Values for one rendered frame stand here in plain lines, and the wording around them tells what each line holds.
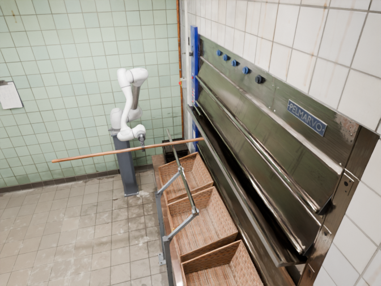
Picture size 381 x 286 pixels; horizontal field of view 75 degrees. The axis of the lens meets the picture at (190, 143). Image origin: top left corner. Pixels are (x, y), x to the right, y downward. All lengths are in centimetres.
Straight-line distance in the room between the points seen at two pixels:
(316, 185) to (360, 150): 26
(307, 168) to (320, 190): 11
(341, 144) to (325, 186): 18
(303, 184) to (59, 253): 277
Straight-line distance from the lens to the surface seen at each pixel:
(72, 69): 339
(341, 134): 99
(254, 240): 185
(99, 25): 326
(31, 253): 349
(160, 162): 320
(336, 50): 97
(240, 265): 208
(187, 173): 296
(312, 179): 113
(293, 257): 134
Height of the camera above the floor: 246
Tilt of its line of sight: 32 degrees down
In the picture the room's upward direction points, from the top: 1 degrees counter-clockwise
